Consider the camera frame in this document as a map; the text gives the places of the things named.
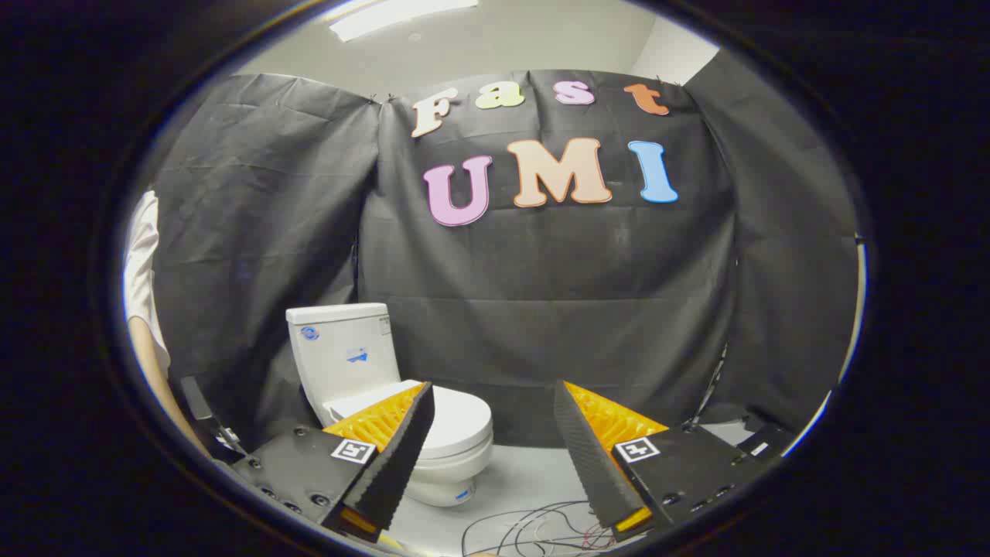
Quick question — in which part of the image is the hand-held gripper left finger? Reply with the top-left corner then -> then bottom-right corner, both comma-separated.
230,381 -> 435,542

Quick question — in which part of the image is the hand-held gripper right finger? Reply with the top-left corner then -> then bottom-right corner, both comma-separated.
552,379 -> 774,542

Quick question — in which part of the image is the white toilet lid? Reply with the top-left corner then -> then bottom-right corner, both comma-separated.
325,379 -> 493,461

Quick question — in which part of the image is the white toilet body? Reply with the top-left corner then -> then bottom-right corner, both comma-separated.
286,303 -> 494,508

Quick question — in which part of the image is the white toilet tank cover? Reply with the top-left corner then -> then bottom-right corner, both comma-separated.
286,303 -> 389,325

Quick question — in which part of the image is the black backdrop cloth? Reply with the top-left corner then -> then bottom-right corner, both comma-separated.
151,68 -> 859,449

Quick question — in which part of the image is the black box with white label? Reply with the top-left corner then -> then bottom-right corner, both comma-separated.
739,422 -> 795,460

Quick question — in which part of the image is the black stand device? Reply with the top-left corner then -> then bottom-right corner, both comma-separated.
179,375 -> 248,465

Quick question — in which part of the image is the person's white sleeve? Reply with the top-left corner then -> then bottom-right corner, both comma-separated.
124,190 -> 171,372

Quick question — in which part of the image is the tangle of floor cables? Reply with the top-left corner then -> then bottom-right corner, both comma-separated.
460,499 -> 620,557

